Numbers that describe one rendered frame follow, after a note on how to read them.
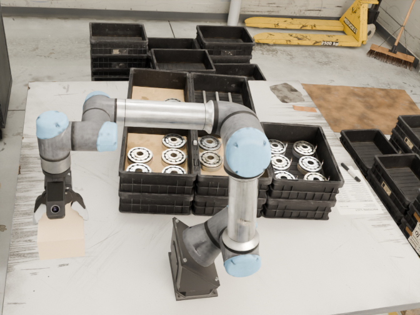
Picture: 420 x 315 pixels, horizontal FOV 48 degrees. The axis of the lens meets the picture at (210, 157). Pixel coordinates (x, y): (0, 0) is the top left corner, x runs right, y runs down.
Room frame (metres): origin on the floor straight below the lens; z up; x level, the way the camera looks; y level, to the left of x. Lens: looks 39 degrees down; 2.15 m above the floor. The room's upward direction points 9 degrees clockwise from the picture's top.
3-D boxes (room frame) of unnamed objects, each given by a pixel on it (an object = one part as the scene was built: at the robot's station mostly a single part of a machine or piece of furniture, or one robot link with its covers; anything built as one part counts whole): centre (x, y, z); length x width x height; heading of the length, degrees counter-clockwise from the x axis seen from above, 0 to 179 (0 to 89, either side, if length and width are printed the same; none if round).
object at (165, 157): (1.55, 0.15, 0.86); 0.10 x 0.10 x 0.01
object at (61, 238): (0.89, 0.38, 1.08); 0.16 x 0.12 x 0.07; 19
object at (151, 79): (1.93, 0.29, 0.87); 0.40 x 0.30 x 0.11; 10
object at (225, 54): (3.41, 0.04, 0.37); 0.40 x 0.30 x 0.45; 109
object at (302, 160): (1.66, -0.44, 0.86); 0.10 x 0.10 x 0.01
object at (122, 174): (1.54, 0.22, 0.92); 0.40 x 0.30 x 0.02; 10
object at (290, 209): (1.64, -0.37, 0.76); 0.40 x 0.30 x 0.12; 10
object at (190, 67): (2.91, 0.29, 0.37); 0.40 x 0.30 x 0.45; 109
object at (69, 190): (0.92, 0.39, 1.24); 0.09 x 0.08 x 0.12; 19
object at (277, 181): (1.64, -0.37, 0.92); 0.40 x 0.30 x 0.02; 10
